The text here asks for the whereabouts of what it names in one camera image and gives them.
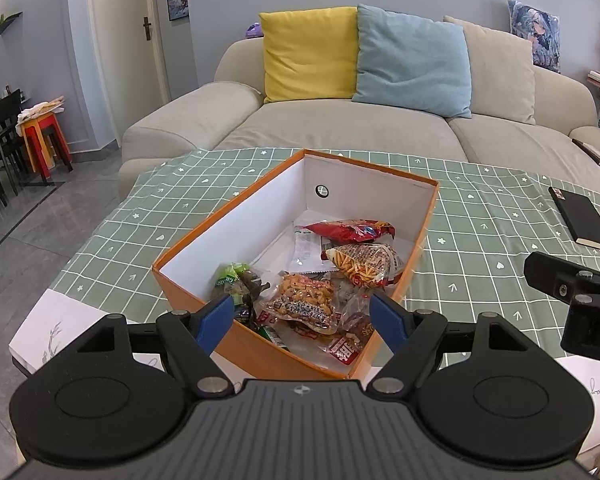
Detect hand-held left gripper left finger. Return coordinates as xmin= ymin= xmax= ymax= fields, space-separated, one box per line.
xmin=75 ymin=294 xmax=233 ymax=395

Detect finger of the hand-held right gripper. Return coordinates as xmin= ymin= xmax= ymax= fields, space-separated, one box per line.
xmin=524 ymin=251 xmax=600 ymax=306

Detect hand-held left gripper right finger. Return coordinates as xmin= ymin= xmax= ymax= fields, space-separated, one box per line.
xmin=367 ymin=292 xmax=528 ymax=395

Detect olive vegetable snack packet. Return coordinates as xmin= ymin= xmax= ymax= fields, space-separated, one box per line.
xmin=234 ymin=304 xmax=261 ymax=332

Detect orange cardboard box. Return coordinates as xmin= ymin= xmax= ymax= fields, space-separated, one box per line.
xmin=152 ymin=148 xmax=440 ymax=380

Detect green pea snack packet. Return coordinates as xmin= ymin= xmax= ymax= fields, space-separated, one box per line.
xmin=214 ymin=261 xmax=251 ymax=301

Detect clear red meat snack packet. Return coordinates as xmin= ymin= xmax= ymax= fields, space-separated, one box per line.
xmin=325 ymin=310 xmax=377 ymax=367

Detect dark seaweed snack packet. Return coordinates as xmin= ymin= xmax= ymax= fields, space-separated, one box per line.
xmin=234 ymin=267 xmax=272 ymax=311

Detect green sausage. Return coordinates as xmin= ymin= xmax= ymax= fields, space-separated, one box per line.
xmin=257 ymin=325 xmax=291 ymax=352

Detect stick snack packet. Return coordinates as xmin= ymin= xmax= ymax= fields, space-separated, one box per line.
xmin=325 ymin=242 xmax=405 ymax=288

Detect clear peanut snack packet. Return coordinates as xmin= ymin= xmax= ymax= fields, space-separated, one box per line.
xmin=257 ymin=271 xmax=342 ymax=333

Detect red snack bag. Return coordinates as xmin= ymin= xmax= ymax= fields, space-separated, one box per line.
xmin=305 ymin=219 xmax=397 ymax=245

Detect silver snack packet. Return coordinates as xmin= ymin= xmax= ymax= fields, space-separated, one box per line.
xmin=289 ymin=225 xmax=333 ymax=276

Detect black notebook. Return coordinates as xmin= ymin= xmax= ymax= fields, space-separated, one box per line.
xmin=547 ymin=186 xmax=600 ymax=251

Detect green checked tablecloth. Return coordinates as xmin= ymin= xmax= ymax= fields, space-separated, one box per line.
xmin=7 ymin=146 xmax=600 ymax=461

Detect beige sofa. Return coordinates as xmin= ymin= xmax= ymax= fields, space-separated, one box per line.
xmin=117 ymin=15 xmax=600 ymax=196

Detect beige pillow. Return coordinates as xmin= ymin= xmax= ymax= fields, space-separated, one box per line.
xmin=442 ymin=15 xmax=537 ymax=126

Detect cartoon print pillow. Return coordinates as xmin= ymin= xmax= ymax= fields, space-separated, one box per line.
xmin=506 ymin=0 xmax=563 ymax=73

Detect red stool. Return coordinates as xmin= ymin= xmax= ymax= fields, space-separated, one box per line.
xmin=20 ymin=112 xmax=74 ymax=181

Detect light blue pillow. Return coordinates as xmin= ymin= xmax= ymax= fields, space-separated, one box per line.
xmin=351 ymin=4 xmax=473 ymax=120

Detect papers on stool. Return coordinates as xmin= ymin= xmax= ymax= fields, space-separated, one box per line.
xmin=17 ymin=100 xmax=66 ymax=124

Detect white door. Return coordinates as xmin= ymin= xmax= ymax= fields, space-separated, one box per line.
xmin=90 ymin=0 xmax=157 ymax=143

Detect yellow pillow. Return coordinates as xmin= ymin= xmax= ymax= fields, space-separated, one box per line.
xmin=258 ymin=6 xmax=359 ymax=104

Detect black dining chair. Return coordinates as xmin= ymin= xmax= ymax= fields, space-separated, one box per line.
xmin=0 ymin=89 xmax=28 ymax=208

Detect dark wall shelf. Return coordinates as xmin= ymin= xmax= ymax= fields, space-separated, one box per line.
xmin=0 ymin=11 xmax=24 ymax=40

